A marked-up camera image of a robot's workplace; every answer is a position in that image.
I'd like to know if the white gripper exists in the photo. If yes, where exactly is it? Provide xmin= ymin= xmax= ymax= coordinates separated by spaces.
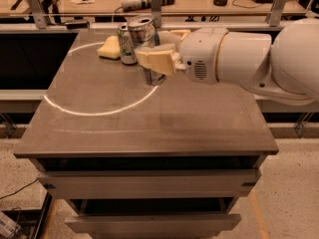
xmin=135 ymin=28 xmax=228 ymax=85

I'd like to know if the silver blue redbull can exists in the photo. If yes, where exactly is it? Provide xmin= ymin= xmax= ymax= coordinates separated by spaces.
xmin=128 ymin=14 xmax=165 ymax=86

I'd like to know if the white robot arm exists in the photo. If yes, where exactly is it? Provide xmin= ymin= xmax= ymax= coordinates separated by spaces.
xmin=135 ymin=18 xmax=319 ymax=106

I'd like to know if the green white soda can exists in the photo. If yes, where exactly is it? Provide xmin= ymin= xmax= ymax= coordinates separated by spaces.
xmin=117 ymin=23 xmax=137 ymax=66

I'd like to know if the white power strip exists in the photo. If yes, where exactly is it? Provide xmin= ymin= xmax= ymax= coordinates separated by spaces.
xmin=121 ymin=0 xmax=175 ymax=12

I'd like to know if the yellow sponge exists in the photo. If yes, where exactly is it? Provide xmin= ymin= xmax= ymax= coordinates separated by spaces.
xmin=97 ymin=36 xmax=121 ymax=60

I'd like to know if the grey drawer cabinet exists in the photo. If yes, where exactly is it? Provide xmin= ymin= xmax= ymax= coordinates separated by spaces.
xmin=13 ymin=28 xmax=280 ymax=239

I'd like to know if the upper cabinet drawer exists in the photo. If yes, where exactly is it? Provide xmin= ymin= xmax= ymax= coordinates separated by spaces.
xmin=38 ymin=169 xmax=261 ymax=199

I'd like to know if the cabinet drawer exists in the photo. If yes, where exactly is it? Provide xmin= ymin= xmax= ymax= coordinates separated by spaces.
xmin=65 ymin=213 xmax=241 ymax=239
xmin=38 ymin=169 xmax=261 ymax=199

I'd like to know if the lower cabinet drawer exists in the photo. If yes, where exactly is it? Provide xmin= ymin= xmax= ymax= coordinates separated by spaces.
xmin=65 ymin=213 xmax=241 ymax=239

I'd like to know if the black floor crate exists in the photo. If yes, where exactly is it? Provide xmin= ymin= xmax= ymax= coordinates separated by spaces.
xmin=0 ymin=193 xmax=52 ymax=239

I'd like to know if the middle metal bracket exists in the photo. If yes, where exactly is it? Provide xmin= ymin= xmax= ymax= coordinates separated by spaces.
xmin=151 ymin=0 xmax=161 ymax=28

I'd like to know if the metal bracket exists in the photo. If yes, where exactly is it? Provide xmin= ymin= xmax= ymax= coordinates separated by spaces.
xmin=266 ymin=0 xmax=288 ymax=27
xmin=26 ymin=0 xmax=48 ymax=29
xmin=151 ymin=0 xmax=161 ymax=28

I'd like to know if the right metal bracket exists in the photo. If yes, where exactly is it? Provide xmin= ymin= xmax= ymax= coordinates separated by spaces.
xmin=266 ymin=0 xmax=288 ymax=27

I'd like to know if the left metal bracket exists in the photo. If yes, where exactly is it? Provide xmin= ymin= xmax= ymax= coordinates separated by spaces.
xmin=26 ymin=0 xmax=48 ymax=29

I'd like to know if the black floor cable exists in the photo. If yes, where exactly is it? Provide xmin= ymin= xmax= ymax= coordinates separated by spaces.
xmin=0 ymin=178 xmax=40 ymax=201

